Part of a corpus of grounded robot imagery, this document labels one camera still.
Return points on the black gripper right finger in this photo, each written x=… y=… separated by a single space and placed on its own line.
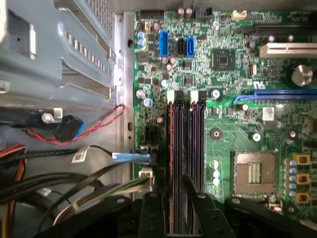
x=208 y=218

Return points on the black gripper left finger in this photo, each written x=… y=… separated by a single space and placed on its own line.
x=153 y=218

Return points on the dark blue RAM stick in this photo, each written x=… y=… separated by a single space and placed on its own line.
x=171 y=148

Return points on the CPU socket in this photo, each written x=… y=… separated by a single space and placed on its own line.
x=255 y=171

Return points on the black power socket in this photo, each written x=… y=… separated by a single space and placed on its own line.
x=150 y=135

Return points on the yellow inductor coil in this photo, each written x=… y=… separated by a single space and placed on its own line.
x=302 y=198
x=301 y=159
x=303 y=179

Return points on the green motherboard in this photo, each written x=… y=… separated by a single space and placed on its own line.
x=235 y=119

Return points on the blue expansion slot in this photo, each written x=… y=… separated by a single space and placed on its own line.
x=284 y=95

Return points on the black PC case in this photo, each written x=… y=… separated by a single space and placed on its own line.
x=125 y=62

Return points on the black chipset chip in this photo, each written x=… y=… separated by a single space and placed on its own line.
x=223 y=60

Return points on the round silver battery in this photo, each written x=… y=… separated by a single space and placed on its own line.
x=302 y=75

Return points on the blue SATA port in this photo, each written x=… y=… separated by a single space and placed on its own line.
x=190 y=47

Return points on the black SATA port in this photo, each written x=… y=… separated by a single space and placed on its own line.
x=181 y=48

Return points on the blue USB header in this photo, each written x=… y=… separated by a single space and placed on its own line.
x=164 y=43

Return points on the white expansion slot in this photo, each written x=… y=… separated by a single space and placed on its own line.
x=289 y=50

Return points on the perforated metal disk cage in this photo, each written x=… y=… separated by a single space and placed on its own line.
x=49 y=62

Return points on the black expansion slot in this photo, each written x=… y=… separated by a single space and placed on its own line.
x=280 y=31

